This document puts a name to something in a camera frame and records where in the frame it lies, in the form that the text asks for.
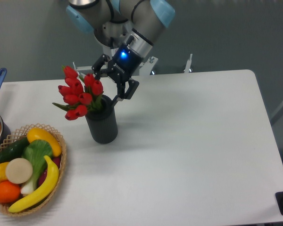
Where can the dark grey ribbed vase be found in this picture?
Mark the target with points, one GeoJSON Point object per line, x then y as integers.
{"type": "Point", "coordinates": [103, 125]}

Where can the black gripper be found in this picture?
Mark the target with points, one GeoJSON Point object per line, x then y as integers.
{"type": "Point", "coordinates": [120, 69]}

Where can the yellow banana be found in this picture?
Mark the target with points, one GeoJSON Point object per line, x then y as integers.
{"type": "Point", "coordinates": [41, 192]}

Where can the red tulip bouquet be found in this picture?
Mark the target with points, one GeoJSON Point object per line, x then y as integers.
{"type": "Point", "coordinates": [81, 94]}

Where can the green bok choy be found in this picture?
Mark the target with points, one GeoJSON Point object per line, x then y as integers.
{"type": "Point", "coordinates": [35, 153]}

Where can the beige round disc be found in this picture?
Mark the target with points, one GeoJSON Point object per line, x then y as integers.
{"type": "Point", "coordinates": [19, 170]}

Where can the purple red vegetable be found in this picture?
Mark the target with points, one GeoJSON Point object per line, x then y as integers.
{"type": "Point", "coordinates": [57, 161]}

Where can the green cucumber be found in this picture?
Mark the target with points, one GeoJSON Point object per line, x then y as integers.
{"type": "Point", "coordinates": [14, 150]}

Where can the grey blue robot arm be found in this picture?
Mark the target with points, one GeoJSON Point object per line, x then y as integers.
{"type": "Point", "coordinates": [149, 18]}

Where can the woven wicker basket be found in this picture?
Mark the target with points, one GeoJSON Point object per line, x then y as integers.
{"type": "Point", "coordinates": [21, 133]}

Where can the orange fruit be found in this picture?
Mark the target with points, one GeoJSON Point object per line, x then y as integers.
{"type": "Point", "coordinates": [9, 192]}

